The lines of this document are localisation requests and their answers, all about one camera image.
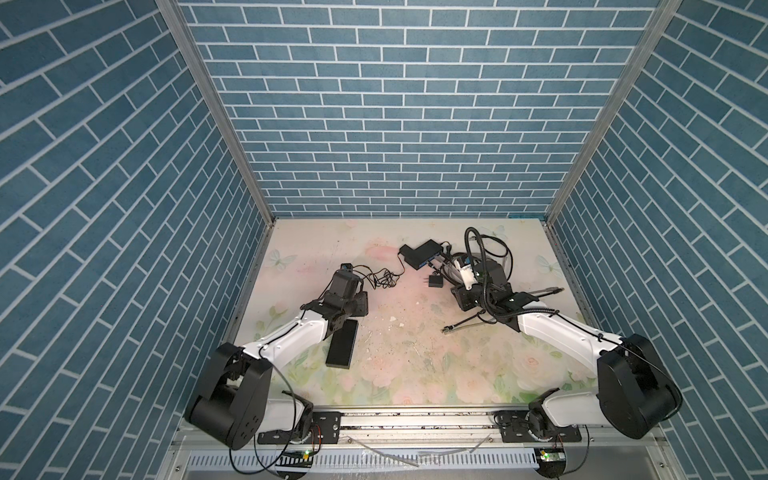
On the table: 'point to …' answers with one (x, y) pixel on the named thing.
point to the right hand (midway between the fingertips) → (455, 283)
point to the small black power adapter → (435, 281)
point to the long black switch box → (342, 343)
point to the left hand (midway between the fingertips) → (360, 298)
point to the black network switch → (421, 255)
